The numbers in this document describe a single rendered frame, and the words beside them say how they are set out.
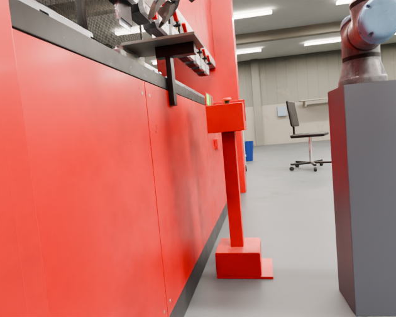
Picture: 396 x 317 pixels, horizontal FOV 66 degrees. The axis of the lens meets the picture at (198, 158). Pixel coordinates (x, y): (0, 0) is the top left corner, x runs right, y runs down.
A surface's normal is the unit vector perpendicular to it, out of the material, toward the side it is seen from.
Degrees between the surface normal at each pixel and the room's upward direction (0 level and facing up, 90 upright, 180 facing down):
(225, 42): 90
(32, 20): 90
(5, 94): 90
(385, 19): 98
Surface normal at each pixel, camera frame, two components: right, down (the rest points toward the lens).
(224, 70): -0.21, 0.09
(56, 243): 0.97, -0.07
